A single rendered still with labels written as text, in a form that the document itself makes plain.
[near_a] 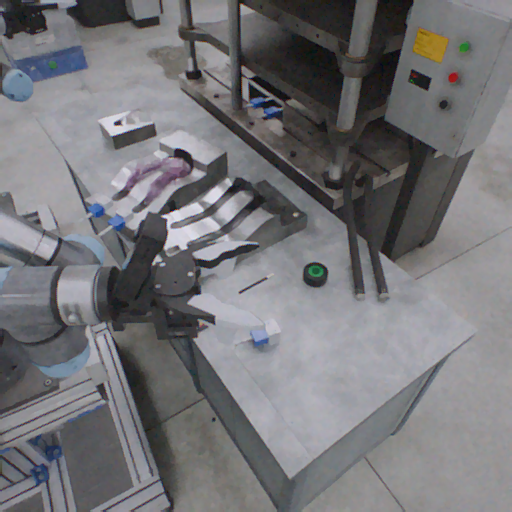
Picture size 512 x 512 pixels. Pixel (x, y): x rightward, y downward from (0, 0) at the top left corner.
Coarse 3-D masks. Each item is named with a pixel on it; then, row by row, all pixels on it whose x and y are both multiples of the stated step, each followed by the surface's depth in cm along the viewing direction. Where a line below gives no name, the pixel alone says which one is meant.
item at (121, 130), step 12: (108, 120) 191; (120, 120) 192; (132, 120) 194; (144, 120) 191; (108, 132) 184; (120, 132) 184; (132, 132) 187; (144, 132) 190; (156, 132) 194; (120, 144) 187; (132, 144) 190
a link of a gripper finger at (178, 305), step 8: (184, 296) 50; (168, 304) 49; (176, 304) 49; (184, 304) 49; (176, 312) 49; (184, 312) 48; (192, 312) 48; (200, 312) 48; (208, 312) 48; (208, 320) 48
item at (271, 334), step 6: (270, 324) 120; (276, 324) 120; (258, 330) 120; (264, 330) 120; (270, 330) 119; (276, 330) 119; (252, 336) 120; (258, 336) 119; (264, 336) 119; (270, 336) 118; (276, 336) 119; (234, 342) 119; (240, 342) 119; (258, 342) 119; (264, 342) 120; (270, 342) 121; (276, 342) 122
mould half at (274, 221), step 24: (216, 192) 150; (240, 192) 147; (264, 192) 159; (168, 216) 145; (216, 216) 146; (264, 216) 139; (288, 216) 150; (168, 240) 138; (216, 240) 139; (240, 240) 138; (264, 240) 144
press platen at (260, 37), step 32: (192, 32) 215; (224, 32) 213; (256, 32) 214; (288, 32) 213; (256, 64) 190; (288, 64) 190; (320, 64) 190; (384, 64) 189; (320, 96) 171; (384, 96) 170; (352, 128) 153
